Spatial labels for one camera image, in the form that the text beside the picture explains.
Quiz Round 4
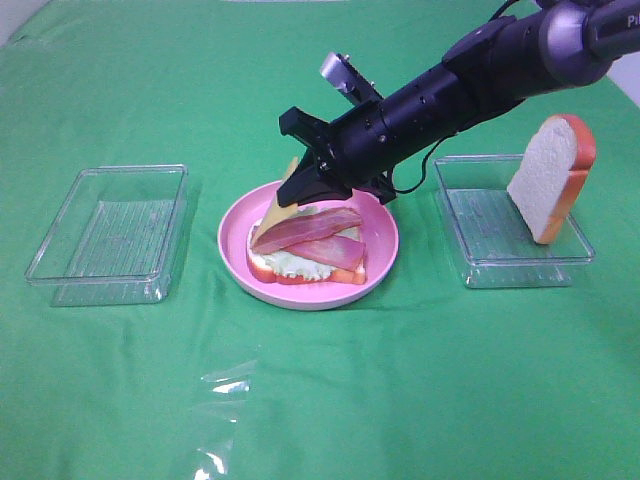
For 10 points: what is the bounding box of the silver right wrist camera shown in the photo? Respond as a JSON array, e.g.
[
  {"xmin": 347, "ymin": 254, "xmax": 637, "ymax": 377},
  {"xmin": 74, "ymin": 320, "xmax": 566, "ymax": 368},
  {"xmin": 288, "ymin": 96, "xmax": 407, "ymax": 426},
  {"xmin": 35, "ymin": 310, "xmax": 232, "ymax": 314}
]
[{"xmin": 319, "ymin": 52, "xmax": 384, "ymax": 106}]

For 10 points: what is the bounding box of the green tablecloth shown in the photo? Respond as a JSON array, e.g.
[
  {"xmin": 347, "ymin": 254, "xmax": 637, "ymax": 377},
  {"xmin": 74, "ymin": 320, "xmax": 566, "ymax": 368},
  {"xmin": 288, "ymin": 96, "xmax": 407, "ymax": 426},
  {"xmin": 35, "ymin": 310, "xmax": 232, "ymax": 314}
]
[{"xmin": 1, "ymin": 1, "xmax": 639, "ymax": 479}]

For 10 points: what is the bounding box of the bread slice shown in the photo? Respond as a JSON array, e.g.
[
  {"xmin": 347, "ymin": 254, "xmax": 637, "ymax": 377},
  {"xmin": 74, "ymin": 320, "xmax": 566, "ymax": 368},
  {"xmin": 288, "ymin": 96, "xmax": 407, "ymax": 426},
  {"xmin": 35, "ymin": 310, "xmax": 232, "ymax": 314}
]
[
  {"xmin": 507, "ymin": 114, "xmax": 596, "ymax": 244},
  {"xmin": 246, "ymin": 208, "xmax": 366, "ymax": 285}
]

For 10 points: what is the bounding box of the clear left plastic tray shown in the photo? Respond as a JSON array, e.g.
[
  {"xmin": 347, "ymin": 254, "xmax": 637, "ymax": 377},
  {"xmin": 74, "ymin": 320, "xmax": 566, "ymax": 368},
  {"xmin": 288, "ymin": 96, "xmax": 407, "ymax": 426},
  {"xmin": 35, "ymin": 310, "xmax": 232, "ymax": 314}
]
[{"xmin": 25, "ymin": 164, "xmax": 188, "ymax": 307}]

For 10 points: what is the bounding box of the green lettuce leaf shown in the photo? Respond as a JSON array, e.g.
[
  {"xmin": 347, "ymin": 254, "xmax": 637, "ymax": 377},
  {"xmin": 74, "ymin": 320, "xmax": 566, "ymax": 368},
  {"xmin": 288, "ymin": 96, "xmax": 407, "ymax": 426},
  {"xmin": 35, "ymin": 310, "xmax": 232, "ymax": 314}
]
[{"xmin": 247, "ymin": 225, "xmax": 366, "ymax": 285}]

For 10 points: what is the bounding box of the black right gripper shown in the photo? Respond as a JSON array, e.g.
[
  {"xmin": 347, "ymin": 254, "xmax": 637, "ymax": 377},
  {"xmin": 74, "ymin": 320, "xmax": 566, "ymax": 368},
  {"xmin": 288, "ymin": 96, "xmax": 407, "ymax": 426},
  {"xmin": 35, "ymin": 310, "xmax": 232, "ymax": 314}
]
[{"xmin": 276, "ymin": 102, "xmax": 396, "ymax": 206}]

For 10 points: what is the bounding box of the pink round plate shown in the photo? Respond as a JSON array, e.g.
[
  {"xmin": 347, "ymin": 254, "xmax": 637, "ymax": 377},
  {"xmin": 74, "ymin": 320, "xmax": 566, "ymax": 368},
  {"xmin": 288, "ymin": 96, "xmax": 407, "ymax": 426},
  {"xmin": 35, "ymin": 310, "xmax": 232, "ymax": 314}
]
[{"xmin": 217, "ymin": 181, "xmax": 399, "ymax": 311}]

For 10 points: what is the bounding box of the clear right plastic tray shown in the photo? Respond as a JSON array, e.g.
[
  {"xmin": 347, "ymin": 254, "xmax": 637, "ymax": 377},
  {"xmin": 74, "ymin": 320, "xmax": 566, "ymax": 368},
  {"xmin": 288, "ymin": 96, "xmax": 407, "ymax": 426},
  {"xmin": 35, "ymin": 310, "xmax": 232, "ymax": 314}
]
[{"xmin": 434, "ymin": 154, "xmax": 595, "ymax": 289}]

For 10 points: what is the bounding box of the clear plastic tray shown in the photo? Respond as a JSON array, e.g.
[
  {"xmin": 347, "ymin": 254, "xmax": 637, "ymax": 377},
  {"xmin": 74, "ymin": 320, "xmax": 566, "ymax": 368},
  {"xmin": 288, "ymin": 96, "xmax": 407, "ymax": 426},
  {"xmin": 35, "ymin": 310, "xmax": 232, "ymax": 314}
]
[
  {"xmin": 25, "ymin": 164, "xmax": 188, "ymax": 307},
  {"xmin": 434, "ymin": 154, "xmax": 595, "ymax": 289}
]

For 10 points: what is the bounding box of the yellow cheese slice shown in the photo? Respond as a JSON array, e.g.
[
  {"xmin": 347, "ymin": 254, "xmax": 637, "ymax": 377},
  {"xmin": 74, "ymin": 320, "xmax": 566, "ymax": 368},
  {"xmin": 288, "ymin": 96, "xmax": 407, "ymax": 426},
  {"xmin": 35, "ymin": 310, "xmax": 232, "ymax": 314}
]
[{"xmin": 253, "ymin": 156, "xmax": 299, "ymax": 242}]

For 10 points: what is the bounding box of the bacon strip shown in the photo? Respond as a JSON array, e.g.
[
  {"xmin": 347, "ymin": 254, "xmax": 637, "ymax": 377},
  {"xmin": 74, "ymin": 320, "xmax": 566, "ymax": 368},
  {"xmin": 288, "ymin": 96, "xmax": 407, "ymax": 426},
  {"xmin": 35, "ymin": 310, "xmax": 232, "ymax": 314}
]
[
  {"xmin": 284, "ymin": 235, "xmax": 365, "ymax": 271},
  {"xmin": 250, "ymin": 207, "xmax": 362, "ymax": 254}
]

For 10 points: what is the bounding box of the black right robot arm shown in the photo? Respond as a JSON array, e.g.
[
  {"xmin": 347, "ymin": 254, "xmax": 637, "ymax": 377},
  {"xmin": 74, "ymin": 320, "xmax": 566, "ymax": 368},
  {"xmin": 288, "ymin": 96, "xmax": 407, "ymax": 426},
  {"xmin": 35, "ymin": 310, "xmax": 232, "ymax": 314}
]
[{"xmin": 276, "ymin": 1, "xmax": 639, "ymax": 207}]

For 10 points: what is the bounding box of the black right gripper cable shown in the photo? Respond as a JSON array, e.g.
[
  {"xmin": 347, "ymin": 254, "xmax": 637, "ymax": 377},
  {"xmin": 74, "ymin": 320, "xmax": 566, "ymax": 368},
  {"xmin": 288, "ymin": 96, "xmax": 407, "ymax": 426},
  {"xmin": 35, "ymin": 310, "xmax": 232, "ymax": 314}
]
[{"xmin": 387, "ymin": 134, "xmax": 461, "ymax": 195}]

